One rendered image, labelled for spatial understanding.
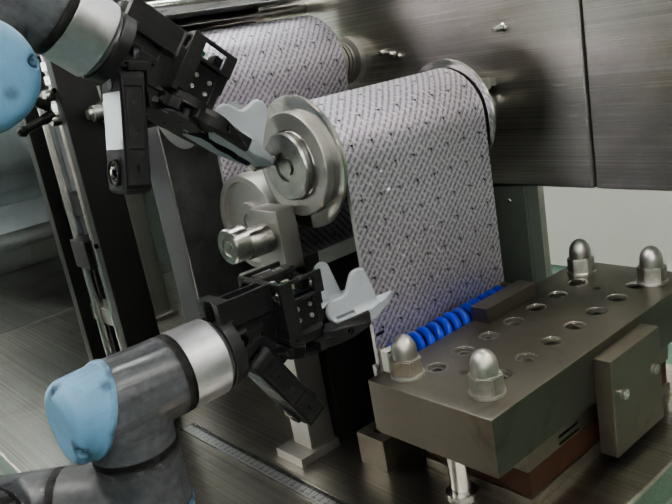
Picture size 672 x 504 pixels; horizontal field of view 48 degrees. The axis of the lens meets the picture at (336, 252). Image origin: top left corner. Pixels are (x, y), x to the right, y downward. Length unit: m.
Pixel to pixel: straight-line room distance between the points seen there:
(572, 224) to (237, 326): 3.29
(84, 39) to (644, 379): 0.65
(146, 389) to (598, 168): 0.60
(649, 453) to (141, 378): 0.53
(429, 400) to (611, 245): 3.15
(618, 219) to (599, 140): 2.82
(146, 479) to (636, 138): 0.65
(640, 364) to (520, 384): 0.16
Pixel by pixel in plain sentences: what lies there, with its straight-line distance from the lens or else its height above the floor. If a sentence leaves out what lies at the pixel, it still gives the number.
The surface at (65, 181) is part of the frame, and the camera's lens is 1.11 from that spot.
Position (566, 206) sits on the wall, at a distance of 3.92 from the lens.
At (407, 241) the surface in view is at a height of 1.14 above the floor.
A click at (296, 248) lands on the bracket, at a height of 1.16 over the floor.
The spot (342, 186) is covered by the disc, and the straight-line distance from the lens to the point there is 0.79.
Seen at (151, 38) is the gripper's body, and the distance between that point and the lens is 0.75.
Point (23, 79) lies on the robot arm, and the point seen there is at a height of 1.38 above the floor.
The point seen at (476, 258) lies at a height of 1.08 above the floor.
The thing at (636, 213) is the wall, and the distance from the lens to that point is 3.74.
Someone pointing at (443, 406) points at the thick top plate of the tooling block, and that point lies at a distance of 0.73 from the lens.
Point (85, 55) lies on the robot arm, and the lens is 0.71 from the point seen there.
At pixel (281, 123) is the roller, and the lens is 0.83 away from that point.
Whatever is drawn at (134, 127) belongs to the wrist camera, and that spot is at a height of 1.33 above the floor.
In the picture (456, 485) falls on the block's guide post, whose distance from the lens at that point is 0.82.
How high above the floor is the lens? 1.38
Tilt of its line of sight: 16 degrees down
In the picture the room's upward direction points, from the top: 10 degrees counter-clockwise
